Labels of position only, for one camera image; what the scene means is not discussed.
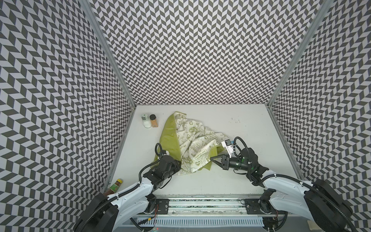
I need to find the green and cream printed jacket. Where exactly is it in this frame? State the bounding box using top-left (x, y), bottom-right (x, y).
top-left (159, 112), bottom-right (228, 176)

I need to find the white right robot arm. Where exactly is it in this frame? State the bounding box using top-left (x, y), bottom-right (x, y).
top-left (211, 148), bottom-right (356, 232)

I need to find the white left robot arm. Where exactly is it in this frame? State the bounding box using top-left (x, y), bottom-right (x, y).
top-left (73, 143), bottom-right (181, 232)

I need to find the white spice jar green lid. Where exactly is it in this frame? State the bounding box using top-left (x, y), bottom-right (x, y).
top-left (141, 114), bottom-right (152, 128)

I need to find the orange spice jar black lid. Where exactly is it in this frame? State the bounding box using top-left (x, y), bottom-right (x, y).
top-left (149, 114), bottom-right (158, 128)

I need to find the brown sauce bottle green label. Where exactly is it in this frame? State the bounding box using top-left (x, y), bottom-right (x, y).
top-left (103, 179), bottom-right (123, 196)

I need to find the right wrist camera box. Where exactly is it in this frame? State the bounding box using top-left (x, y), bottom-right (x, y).
top-left (221, 139), bottom-right (238, 158)

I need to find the metal base rail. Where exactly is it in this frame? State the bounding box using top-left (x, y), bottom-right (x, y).
top-left (95, 195), bottom-right (328, 218)

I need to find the aluminium right corner post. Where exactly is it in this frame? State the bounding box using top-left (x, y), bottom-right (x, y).
top-left (267, 0), bottom-right (334, 109)

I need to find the aluminium corner post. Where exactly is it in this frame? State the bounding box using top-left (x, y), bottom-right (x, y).
top-left (267, 0), bottom-right (334, 109)
top-left (79, 0), bottom-right (136, 108)

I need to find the aluminium left corner post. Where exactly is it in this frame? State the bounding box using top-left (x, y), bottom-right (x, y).
top-left (79, 0), bottom-right (136, 108)

